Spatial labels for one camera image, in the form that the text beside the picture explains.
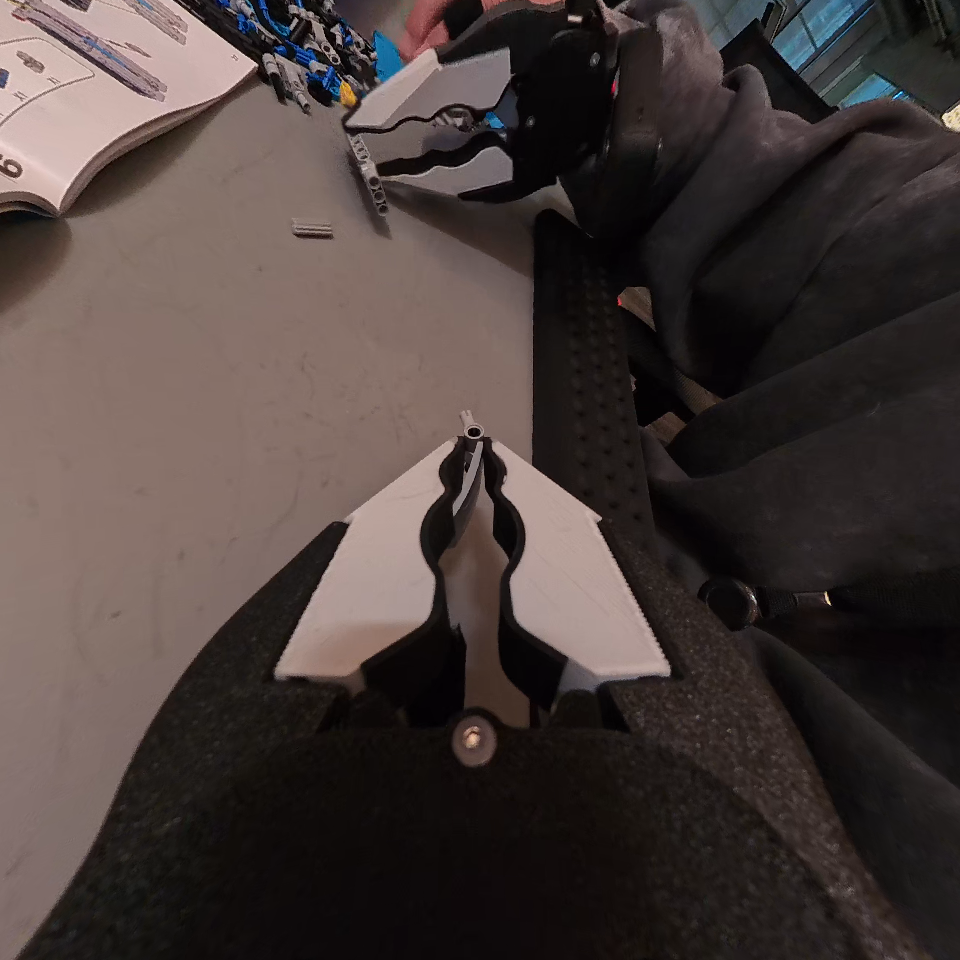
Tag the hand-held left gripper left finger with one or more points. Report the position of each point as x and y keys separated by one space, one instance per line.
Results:
x=360 y=592

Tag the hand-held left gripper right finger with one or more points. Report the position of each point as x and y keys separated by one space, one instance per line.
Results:
x=581 y=592

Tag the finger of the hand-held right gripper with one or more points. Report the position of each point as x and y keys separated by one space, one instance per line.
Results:
x=435 y=86
x=465 y=169

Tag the grey panel with holes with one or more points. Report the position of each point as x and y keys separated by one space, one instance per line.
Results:
x=369 y=165

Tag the small grey connector piece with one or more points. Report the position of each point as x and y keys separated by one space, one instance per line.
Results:
x=472 y=433

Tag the person's right forearm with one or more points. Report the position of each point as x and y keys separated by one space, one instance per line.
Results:
x=690 y=112

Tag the grey desk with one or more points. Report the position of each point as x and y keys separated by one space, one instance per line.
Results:
x=187 y=450

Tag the person's right hand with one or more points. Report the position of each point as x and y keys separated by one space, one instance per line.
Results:
x=424 y=26

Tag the pile of small colourful pieces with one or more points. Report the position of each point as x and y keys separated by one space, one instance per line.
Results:
x=300 y=45

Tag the black office chair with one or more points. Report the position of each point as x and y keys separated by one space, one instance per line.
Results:
x=772 y=67

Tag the dark perforated foam pad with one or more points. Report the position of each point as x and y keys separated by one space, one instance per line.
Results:
x=585 y=375

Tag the white instruction booklet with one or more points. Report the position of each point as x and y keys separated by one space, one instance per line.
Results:
x=112 y=90

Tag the white wall sign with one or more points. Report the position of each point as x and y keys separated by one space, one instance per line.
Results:
x=952 y=116

